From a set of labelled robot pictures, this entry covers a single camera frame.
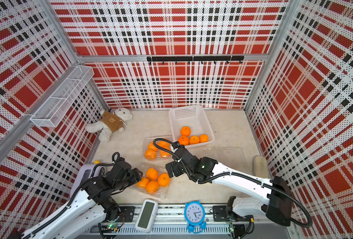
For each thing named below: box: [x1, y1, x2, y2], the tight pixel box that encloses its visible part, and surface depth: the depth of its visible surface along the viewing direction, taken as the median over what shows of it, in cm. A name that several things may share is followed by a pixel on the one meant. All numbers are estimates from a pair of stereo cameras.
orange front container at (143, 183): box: [136, 177, 150, 189], surface depth 80 cm
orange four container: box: [199, 133, 209, 143], surface depth 99 cm
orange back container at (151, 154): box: [144, 145, 160, 161], surface depth 94 cm
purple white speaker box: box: [69, 163, 106, 198], surface depth 79 cm
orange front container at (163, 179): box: [157, 172, 171, 188], surface depth 84 cm
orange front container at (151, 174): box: [145, 167, 159, 181], surface depth 83 cm
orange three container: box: [188, 135, 200, 145], surface depth 98 cm
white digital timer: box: [134, 199, 160, 234], surface depth 72 cm
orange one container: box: [179, 125, 191, 137], surface depth 104 cm
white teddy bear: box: [85, 108, 133, 142], surface depth 106 cm
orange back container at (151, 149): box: [145, 141, 160, 154], surface depth 95 cm
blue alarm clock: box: [183, 200, 207, 234], surface depth 73 cm
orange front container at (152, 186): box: [145, 180, 160, 194], surface depth 79 cm
